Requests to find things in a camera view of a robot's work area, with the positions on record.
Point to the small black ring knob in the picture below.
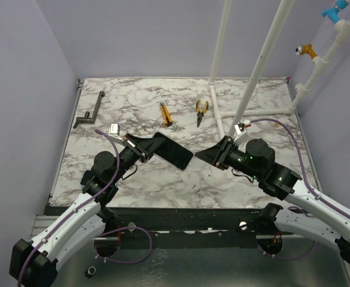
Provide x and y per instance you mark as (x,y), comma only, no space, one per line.
(89,273)

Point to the black smartphone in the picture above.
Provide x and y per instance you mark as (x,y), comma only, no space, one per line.
(173,152)

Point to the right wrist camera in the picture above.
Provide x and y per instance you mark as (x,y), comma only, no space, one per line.
(241,133)

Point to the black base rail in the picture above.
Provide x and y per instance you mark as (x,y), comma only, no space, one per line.
(193,228)

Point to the yellow handled pliers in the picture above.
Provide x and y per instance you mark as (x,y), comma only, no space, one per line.
(201,111)

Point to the dark metal crank handle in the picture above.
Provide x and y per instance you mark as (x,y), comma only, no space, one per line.
(90,117)

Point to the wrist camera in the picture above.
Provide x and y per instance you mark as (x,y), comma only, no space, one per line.
(114,132)
(241,133)

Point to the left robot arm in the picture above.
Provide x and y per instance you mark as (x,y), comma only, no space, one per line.
(36,262)

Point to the yellow utility knife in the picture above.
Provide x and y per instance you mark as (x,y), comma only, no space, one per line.
(165,114)

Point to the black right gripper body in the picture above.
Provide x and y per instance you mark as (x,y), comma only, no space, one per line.
(222,152)

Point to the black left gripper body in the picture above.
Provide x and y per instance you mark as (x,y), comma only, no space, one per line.
(130,155)

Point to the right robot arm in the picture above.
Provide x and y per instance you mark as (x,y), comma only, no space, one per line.
(329,223)

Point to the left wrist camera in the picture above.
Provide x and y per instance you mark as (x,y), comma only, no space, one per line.
(114,132)

